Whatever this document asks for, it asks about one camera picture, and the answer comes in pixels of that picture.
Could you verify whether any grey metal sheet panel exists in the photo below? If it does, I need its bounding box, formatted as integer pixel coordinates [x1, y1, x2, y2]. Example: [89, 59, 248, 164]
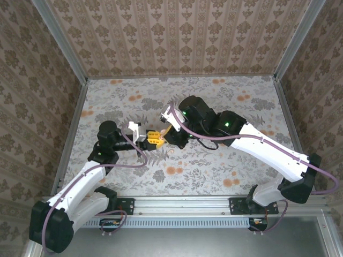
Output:
[25, 216, 334, 257]

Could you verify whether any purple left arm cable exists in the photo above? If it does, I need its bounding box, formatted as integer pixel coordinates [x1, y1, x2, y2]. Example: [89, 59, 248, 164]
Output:
[41, 123, 148, 254]

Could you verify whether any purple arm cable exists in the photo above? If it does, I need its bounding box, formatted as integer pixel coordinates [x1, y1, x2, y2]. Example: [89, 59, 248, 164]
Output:
[170, 100, 339, 234]
[41, 123, 148, 254]

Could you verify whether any aluminium table side rail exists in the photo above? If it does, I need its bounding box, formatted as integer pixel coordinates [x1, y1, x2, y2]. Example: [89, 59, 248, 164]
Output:
[53, 79, 89, 188]
[273, 77, 309, 161]

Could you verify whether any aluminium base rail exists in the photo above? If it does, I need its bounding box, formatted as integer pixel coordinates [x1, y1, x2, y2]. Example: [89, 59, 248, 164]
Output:
[40, 195, 331, 216]

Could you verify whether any grey slotted cable duct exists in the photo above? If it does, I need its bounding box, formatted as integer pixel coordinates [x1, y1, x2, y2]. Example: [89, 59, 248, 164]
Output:
[80, 217, 251, 229]

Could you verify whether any black controller board with wires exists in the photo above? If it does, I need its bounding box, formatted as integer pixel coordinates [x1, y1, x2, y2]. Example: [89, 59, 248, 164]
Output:
[99, 218, 122, 232]
[248, 217, 269, 231]

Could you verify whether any aluminium corner post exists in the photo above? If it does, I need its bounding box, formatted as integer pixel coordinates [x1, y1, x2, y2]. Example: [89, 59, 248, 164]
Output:
[272, 0, 327, 81]
[31, 0, 89, 84]

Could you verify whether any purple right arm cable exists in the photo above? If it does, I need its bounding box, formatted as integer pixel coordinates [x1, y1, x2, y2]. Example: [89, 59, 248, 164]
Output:
[170, 100, 339, 234]

